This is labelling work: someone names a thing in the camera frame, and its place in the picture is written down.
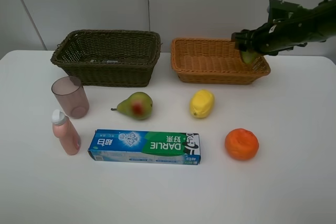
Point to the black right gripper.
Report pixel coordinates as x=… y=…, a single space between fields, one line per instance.
x=272 y=38

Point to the halved avocado with pit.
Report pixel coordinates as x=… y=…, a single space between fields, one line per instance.
x=249 y=57

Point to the yellow lemon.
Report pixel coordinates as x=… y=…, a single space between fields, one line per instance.
x=201 y=104

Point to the orange mandarin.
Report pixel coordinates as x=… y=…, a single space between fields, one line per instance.
x=241 y=144

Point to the green red pear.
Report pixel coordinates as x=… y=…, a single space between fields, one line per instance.
x=138 y=106

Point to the black rectangular bottle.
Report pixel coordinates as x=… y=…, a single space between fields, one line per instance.
x=104 y=61

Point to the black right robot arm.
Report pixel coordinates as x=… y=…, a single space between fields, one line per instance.
x=320 y=21

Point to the orange wicker basket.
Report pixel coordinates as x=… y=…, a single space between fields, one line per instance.
x=214 y=61

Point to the dark brown wicker basket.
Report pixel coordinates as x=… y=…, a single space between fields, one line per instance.
x=138 y=51

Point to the blue Darlie toothpaste box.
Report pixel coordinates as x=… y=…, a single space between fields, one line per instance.
x=145 y=147

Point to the translucent pink plastic cup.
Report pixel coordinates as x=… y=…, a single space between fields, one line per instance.
x=71 y=96

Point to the pink bottle white cap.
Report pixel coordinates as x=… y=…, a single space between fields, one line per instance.
x=64 y=130

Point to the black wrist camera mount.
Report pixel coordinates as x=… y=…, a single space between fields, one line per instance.
x=280 y=10

